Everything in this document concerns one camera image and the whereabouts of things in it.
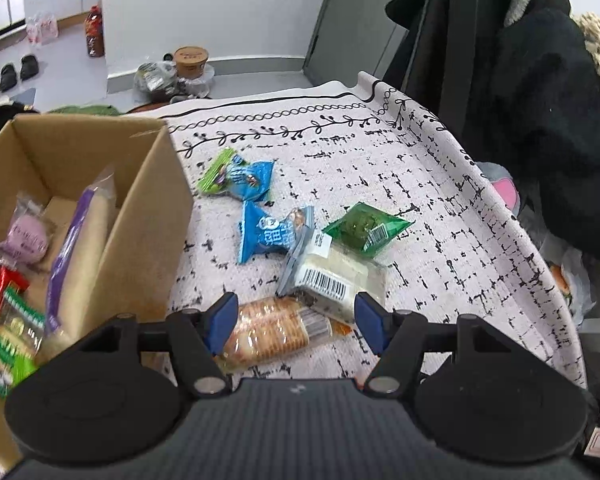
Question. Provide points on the red brown drink bottle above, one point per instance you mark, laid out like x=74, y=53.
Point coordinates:
x=94, y=32

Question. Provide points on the long purple wafer packet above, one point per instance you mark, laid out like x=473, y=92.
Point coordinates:
x=77, y=260

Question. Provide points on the dark green snack packet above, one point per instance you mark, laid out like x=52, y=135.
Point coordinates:
x=367, y=227

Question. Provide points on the purple round pastry packet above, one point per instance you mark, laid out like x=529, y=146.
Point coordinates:
x=25, y=240

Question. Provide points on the brown cardboard box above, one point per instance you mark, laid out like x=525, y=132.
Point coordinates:
x=140, y=240

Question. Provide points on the black coat pile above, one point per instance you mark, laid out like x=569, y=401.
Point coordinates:
x=530, y=85

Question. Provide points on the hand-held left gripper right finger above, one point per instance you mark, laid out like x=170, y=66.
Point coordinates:
x=372, y=322

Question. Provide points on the grey door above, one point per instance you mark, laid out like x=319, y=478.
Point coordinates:
x=360, y=20

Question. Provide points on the green square cracker packet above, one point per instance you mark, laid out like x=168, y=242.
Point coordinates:
x=15, y=340

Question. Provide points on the white black printed tablecloth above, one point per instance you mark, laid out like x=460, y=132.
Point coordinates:
x=405, y=170

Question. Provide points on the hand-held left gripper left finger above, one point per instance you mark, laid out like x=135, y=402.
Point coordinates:
x=222, y=322

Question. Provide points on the black bag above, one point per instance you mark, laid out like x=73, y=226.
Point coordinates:
x=0, y=122

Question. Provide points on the pink wrapped bottle pack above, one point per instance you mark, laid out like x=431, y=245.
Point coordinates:
x=41, y=29

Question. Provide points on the green and purple snack packet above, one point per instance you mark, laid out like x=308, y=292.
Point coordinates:
x=219, y=172

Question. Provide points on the large blue snack packet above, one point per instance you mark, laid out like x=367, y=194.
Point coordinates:
x=270, y=232

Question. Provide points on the orange round cracker packet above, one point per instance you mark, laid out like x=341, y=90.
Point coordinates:
x=275, y=332

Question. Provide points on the brown instant noodle cup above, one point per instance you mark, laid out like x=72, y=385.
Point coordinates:
x=191, y=61

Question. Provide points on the clear plastic trash bag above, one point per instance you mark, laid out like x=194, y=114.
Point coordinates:
x=155, y=77

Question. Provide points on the plastic bag with burger print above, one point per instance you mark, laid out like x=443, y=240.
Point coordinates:
x=567, y=285

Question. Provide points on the green floor rug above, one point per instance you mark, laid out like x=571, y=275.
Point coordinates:
x=85, y=110

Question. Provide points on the white cake packet with barcode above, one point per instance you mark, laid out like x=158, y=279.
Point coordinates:
x=330, y=272

